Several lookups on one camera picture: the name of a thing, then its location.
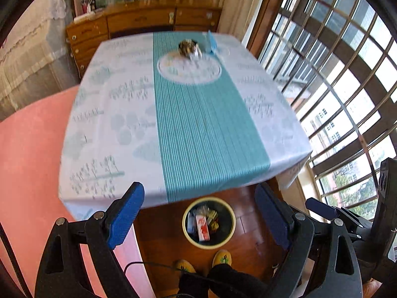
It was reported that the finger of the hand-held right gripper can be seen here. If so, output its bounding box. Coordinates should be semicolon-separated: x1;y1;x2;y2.
305;198;373;239

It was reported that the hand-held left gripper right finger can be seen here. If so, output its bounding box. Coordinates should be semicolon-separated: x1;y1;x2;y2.
254;183;363;298

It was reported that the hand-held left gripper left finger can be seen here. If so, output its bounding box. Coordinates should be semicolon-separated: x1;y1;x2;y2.
34;182;145;298

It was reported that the dark blue bin cream rim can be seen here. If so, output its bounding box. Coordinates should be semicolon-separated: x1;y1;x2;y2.
182;196;236;249

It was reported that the red and white carton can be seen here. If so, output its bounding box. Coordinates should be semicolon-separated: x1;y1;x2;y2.
195;214;211;242

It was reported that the person's right yellow slipper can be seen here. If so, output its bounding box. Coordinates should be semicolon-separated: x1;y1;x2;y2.
212;249;235;267

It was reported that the person's yellow slipper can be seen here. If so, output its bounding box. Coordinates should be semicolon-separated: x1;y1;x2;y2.
174;259;197;274
212;249;235;267

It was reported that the person's right trouser leg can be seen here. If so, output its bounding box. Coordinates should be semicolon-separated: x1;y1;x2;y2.
207;264;270;298

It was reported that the person's trouser leg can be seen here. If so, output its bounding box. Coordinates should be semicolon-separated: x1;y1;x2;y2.
207;264;270;298
178;272;211;298

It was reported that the person's left yellow slipper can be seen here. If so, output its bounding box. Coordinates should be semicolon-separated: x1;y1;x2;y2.
174;259;197;274

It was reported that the person's left trouser leg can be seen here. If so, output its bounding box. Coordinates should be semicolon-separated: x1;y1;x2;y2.
178;272;211;298

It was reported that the pink bed blanket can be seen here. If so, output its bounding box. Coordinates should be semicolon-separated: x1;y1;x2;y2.
0;84;156;298

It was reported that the metal window grille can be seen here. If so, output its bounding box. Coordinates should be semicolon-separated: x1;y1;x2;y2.
248;0;397;221

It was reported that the small mottled ornament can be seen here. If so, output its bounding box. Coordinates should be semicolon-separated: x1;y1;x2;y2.
178;39;203;60

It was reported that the blue packet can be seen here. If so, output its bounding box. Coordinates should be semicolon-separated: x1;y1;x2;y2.
205;30;220;55

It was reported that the white lace furniture cover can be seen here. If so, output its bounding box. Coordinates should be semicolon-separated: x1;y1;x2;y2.
0;0;78;121

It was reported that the wooden dresser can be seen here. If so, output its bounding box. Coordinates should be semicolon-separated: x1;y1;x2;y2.
66;0;223;79

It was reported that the pink pen holder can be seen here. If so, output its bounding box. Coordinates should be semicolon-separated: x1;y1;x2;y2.
81;0;97;16

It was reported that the cream curtain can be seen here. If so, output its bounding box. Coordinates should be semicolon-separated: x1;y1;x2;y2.
206;0;273;50

